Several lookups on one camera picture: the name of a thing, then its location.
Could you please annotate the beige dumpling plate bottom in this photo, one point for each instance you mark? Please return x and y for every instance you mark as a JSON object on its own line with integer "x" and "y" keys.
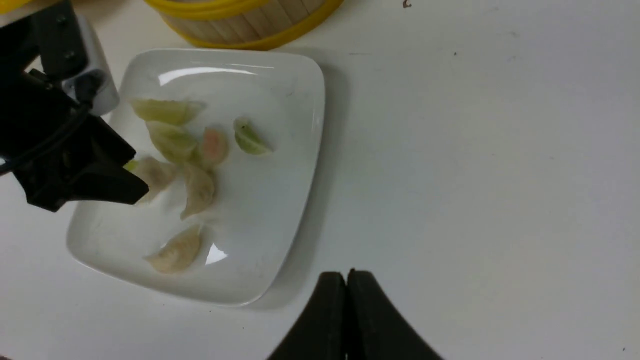
{"x": 199, "y": 188}

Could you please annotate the yellow rimmed bamboo steamer basket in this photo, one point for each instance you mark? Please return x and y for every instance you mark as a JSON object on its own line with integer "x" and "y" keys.
{"x": 257, "y": 25}

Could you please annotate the pink dumpling on plate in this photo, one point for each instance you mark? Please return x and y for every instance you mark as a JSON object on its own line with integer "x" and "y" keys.
{"x": 212, "y": 150}

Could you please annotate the green dumpling plate right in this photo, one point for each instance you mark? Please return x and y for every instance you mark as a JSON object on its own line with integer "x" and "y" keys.
{"x": 247, "y": 139}

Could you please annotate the yellow rimmed bamboo steamer lid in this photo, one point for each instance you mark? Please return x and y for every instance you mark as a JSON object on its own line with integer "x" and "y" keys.
{"x": 7, "y": 6}

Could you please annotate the green dumpling plate bottom left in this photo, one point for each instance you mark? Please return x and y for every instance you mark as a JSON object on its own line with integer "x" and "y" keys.
{"x": 156, "y": 174}

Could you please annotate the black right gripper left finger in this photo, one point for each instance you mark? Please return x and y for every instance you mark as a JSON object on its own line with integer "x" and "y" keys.
{"x": 317, "y": 332}

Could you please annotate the white square plate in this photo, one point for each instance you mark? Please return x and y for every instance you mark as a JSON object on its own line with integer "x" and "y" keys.
{"x": 259, "y": 200}

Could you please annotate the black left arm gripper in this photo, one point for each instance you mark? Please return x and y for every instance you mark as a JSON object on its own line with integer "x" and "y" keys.
{"x": 55, "y": 88}

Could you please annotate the green dumpling plate top left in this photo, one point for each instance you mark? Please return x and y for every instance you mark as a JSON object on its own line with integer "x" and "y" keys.
{"x": 172, "y": 112}

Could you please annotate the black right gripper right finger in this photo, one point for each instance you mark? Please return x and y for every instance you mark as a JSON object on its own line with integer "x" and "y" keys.
{"x": 376, "y": 330}

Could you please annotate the green dumpling plate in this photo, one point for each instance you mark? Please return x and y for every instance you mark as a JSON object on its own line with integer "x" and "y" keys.
{"x": 247, "y": 139}
{"x": 156, "y": 174}
{"x": 172, "y": 112}
{"x": 173, "y": 142}

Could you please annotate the green dumpling plate centre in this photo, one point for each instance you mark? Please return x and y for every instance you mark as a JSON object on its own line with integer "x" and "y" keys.
{"x": 173, "y": 142}

